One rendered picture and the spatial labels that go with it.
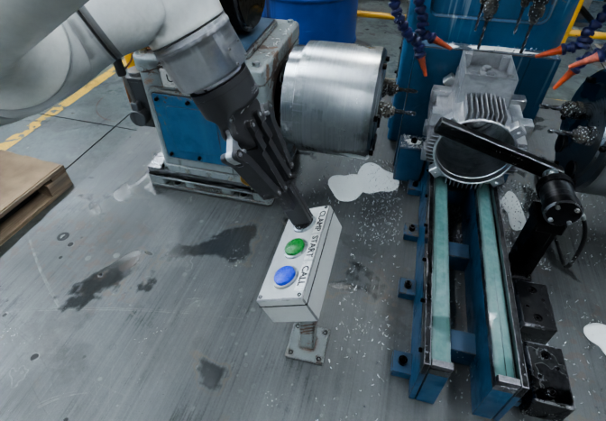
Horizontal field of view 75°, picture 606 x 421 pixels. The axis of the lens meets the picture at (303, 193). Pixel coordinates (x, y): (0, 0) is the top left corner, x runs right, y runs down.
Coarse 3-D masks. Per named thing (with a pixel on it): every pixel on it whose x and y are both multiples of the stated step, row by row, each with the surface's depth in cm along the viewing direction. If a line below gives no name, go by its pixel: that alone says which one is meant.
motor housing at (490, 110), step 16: (448, 96) 87; (464, 96) 81; (480, 96) 79; (464, 112) 78; (480, 112) 77; (496, 112) 75; (512, 112) 83; (432, 128) 82; (496, 128) 93; (432, 144) 82; (448, 144) 94; (512, 144) 80; (432, 160) 84; (448, 160) 89; (464, 160) 90; (480, 160) 89; (496, 160) 85; (448, 176) 85; (464, 176) 86; (480, 176) 85; (496, 176) 82
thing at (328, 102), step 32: (288, 64) 82; (320, 64) 80; (352, 64) 79; (384, 64) 80; (288, 96) 82; (320, 96) 80; (352, 96) 78; (288, 128) 86; (320, 128) 82; (352, 128) 81
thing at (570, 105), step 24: (600, 72) 79; (576, 96) 87; (600, 96) 76; (576, 120) 84; (600, 120) 75; (576, 144) 82; (600, 144) 73; (576, 168) 81; (600, 168) 73; (600, 192) 78
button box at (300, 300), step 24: (312, 216) 59; (288, 240) 58; (312, 240) 55; (336, 240) 60; (288, 264) 54; (312, 264) 52; (264, 288) 52; (288, 288) 50; (312, 288) 50; (288, 312) 51; (312, 312) 49
